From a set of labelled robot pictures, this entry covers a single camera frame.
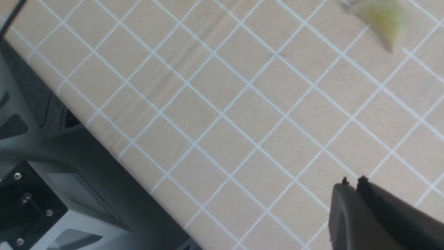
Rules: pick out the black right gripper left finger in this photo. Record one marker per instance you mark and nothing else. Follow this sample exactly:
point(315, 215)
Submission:
point(352, 225)

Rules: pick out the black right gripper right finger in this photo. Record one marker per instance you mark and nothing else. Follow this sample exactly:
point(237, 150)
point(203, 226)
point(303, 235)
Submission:
point(407, 225)

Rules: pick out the greenish dumpling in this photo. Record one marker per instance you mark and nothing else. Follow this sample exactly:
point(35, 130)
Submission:
point(387, 17)

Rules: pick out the checkered beige tablecloth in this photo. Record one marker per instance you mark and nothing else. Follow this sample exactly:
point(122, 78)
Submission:
point(238, 116)

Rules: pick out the grey robot base frame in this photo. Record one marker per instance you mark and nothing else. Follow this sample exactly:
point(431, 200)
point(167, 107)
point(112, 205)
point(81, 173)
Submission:
point(67, 192)

